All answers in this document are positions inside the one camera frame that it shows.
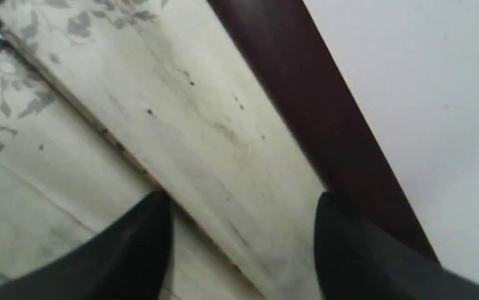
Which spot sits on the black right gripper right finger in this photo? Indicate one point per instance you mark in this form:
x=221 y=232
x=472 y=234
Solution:
x=356 y=260

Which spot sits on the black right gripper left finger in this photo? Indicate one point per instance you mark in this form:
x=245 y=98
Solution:
x=126 y=261

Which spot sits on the cream paper folding fan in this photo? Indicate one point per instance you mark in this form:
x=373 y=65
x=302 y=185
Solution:
x=104 y=101

